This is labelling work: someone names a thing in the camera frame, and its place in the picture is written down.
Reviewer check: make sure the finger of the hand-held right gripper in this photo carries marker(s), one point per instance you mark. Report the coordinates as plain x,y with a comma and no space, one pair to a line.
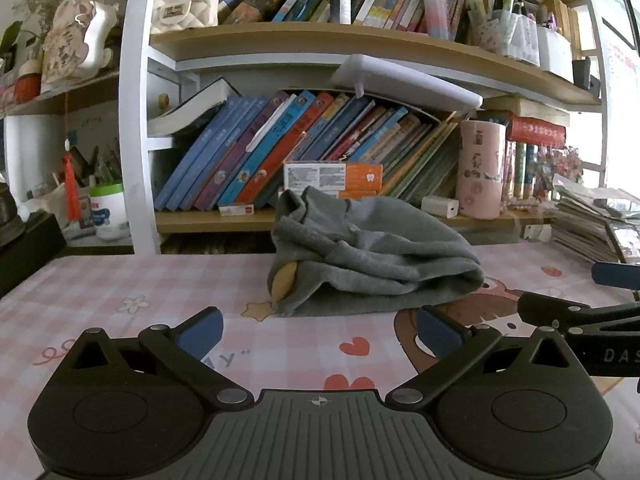
617,275
545,305

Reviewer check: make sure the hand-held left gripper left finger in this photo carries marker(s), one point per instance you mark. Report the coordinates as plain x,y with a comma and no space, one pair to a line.
200,332

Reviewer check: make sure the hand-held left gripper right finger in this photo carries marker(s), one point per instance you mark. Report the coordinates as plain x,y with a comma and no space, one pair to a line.
440,332

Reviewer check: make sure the grey sweater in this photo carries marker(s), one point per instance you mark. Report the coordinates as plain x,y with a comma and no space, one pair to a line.
390,260

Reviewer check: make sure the stack of magazines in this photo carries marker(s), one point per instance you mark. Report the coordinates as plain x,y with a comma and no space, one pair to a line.
580,230

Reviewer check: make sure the white plug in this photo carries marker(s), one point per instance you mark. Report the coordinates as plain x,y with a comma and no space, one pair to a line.
535,231

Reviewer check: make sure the white charger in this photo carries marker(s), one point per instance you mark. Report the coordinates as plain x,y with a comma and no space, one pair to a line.
440,206

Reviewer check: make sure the small red white box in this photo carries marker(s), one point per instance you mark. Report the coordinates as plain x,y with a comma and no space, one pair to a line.
236,210

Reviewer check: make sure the row of green spined books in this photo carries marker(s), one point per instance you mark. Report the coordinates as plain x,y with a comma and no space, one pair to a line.
520,170

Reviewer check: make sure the pink printed tumbler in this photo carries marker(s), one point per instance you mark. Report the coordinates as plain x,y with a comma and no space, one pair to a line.
480,170

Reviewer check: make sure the white jar with green lid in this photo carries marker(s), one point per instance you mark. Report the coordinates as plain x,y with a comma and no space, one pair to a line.
110,212

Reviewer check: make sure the red book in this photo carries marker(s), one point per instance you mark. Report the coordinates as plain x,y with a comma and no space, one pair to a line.
537,130

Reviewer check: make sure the row of blue and orange books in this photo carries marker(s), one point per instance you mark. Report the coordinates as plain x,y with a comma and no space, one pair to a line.
215,160

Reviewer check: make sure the beige book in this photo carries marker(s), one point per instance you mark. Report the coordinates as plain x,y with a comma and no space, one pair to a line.
530,107

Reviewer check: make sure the holder with pencils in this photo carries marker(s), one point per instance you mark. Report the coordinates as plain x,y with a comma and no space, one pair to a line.
107,167

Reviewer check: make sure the red tassel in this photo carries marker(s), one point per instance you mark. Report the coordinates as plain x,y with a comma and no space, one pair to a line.
71,190

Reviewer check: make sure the small black box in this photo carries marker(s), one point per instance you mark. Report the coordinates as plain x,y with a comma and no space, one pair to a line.
582,72

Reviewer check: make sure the white pen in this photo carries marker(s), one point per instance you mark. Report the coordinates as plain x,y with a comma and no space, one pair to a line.
272,122

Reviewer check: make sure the thick white-paged book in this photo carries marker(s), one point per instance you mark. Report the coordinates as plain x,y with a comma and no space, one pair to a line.
190,110

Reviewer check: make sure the dark bronze ornament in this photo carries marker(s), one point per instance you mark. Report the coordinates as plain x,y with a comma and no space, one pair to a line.
10,215

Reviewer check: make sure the white pen holder box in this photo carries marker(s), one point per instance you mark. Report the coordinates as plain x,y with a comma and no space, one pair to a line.
555,55

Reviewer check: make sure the white wooden bookshelf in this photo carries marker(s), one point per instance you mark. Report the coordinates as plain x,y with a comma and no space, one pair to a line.
135,110

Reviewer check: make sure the white pen holder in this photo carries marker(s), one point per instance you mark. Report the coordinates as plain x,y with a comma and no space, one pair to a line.
500,35

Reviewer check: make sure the red white round jar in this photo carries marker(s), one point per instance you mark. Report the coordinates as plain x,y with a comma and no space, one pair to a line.
27,85

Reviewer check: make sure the pink blue gradient bottle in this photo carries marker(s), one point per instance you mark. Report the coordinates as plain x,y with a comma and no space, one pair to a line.
436,10

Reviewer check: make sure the white floral ornament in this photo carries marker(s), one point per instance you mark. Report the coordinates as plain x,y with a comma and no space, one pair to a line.
70,45

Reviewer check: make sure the green plant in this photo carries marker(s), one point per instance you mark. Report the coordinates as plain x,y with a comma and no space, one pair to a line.
12,35

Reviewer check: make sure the wall calendar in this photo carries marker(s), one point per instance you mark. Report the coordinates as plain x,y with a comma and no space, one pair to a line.
622,60

